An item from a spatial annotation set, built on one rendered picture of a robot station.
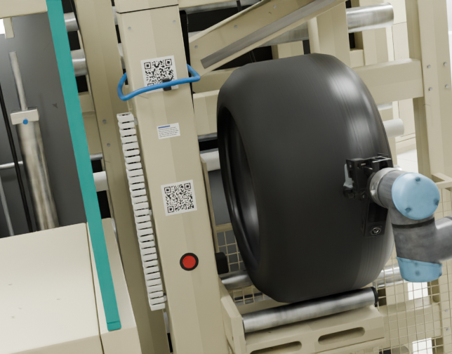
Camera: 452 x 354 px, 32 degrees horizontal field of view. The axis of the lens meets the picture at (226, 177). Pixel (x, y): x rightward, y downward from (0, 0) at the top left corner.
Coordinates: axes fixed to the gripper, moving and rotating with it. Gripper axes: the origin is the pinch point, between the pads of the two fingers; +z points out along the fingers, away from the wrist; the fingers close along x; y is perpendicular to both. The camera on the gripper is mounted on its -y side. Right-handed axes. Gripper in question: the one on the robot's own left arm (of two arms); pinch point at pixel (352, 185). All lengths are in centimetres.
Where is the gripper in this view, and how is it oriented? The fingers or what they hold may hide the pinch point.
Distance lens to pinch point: 171.2
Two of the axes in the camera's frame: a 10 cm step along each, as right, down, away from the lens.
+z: -1.8, -1.0, 9.8
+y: -1.6, -9.8, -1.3
